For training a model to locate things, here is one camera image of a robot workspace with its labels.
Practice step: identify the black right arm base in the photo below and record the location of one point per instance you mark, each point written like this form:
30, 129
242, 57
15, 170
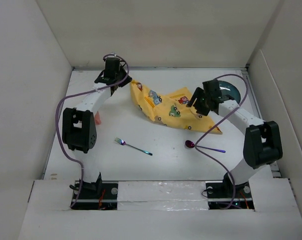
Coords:
220, 195

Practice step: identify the purple iridescent spoon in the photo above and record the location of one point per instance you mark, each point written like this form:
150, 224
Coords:
189, 144

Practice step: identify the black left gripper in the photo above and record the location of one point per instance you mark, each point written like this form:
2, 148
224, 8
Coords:
126, 81

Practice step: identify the yellow cartoon print cloth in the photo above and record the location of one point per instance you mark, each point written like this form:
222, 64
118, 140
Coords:
169, 110

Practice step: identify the teal round plate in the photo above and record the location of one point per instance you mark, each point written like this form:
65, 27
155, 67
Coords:
230, 91

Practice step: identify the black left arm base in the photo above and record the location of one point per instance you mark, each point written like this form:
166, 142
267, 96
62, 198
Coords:
99, 195

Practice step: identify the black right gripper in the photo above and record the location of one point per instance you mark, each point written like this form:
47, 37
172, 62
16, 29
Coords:
197, 92

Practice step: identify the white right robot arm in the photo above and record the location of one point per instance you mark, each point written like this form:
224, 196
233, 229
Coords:
262, 142

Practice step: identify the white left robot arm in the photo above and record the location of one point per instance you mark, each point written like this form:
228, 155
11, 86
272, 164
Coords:
78, 124

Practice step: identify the pink cup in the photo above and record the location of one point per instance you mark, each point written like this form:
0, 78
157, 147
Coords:
97, 118

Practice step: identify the iridescent fork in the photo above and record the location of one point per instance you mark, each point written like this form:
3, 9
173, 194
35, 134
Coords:
123, 143

